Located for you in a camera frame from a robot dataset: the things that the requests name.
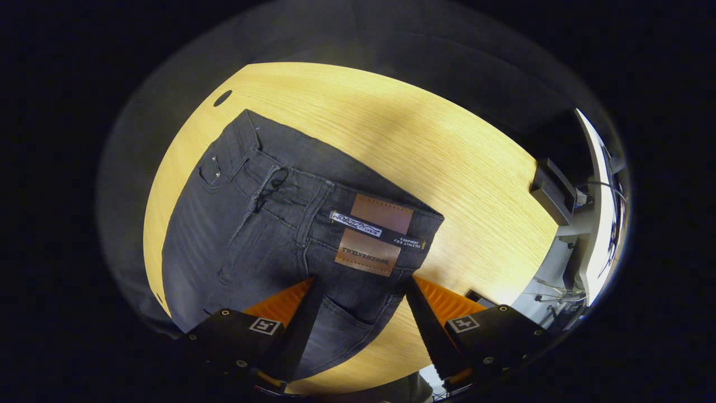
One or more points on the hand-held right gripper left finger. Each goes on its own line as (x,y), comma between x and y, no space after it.
(299,336)

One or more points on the white side desk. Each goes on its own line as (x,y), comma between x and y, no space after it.
(596,224)

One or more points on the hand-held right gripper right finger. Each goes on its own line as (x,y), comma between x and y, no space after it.
(433,341)

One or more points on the dark grey jeans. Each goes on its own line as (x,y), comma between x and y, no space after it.
(251,235)

